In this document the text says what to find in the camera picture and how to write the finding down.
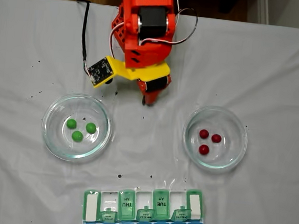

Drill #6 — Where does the green ball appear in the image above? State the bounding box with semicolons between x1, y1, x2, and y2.
85;122;98;135
71;130;84;143
65;118;78;130

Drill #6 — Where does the weekly pill organizer box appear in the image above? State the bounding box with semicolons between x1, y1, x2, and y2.
80;179;209;224

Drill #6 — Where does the glass bowl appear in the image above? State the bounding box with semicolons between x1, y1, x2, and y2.
38;90;115;166
178;102;252;175

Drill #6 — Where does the white tablecloth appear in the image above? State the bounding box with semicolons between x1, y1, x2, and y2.
0;0;299;224

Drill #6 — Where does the white door trim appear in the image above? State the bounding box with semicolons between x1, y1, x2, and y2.
255;0;272;25

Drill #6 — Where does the camera board on yellow mount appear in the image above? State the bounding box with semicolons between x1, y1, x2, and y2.
85;54;121;91

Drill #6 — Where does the thick black camera cable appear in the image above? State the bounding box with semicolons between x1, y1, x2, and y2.
71;0;93;69

